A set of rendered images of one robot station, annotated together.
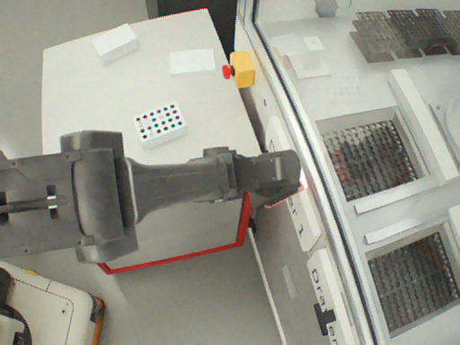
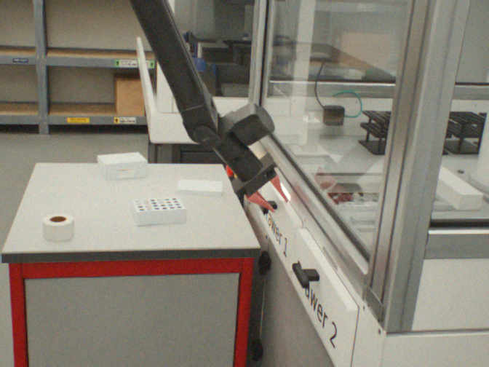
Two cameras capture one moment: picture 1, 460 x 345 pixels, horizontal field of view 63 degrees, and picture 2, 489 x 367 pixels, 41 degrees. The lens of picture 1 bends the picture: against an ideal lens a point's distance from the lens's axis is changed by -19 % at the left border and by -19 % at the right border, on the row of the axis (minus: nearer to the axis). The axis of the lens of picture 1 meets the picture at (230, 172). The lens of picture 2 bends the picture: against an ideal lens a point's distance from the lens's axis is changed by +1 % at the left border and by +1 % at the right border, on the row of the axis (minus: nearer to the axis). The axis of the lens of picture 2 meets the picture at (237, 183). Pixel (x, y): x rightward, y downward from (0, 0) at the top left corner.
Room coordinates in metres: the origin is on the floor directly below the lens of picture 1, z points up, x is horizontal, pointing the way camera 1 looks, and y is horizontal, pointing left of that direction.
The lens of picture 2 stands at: (-0.86, -0.24, 1.41)
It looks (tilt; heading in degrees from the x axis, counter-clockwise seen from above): 20 degrees down; 9
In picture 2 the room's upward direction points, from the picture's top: 4 degrees clockwise
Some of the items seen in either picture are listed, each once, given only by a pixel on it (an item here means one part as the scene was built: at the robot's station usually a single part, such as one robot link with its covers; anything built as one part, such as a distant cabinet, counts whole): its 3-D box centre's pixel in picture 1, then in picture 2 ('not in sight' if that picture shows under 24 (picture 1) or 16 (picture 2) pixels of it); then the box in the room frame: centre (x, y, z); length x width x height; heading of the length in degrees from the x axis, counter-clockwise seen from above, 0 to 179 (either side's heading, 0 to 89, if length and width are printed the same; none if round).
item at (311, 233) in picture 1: (291, 183); (279, 218); (0.42, -0.13, 0.87); 0.29 x 0.02 x 0.11; 20
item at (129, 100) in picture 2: not in sight; (140, 94); (4.08, 1.39, 0.28); 0.41 x 0.32 x 0.28; 113
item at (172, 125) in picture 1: (159, 125); (158, 210); (0.60, 0.19, 0.78); 0.12 x 0.08 x 0.04; 119
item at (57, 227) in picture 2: not in sight; (58, 226); (0.43, 0.38, 0.78); 0.07 x 0.07 x 0.04
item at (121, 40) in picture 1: (114, 44); (122, 166); (0.89, 0.39, 0.79); 0.13 x 0.09 x 0.05; 127
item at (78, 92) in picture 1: (146, 159); (132, 320); (0.70, 0.29, 0.38); 0.62 x 0.58 x 0.76; 20
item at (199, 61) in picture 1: (191, 62); (199, 187); (0.83, 0.14, 0.77); 0.13 x 0.09 x 0.02; 102
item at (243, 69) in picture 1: (241, 69); not in sight; (0.73, -0.01, 0.88); 0.07 x 0.05 x 0.07; 20
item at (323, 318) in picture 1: (326, 317); (307, 274); (0.12, -0.22, 0.91); 0.07 x 0.04 x 0.01; 20
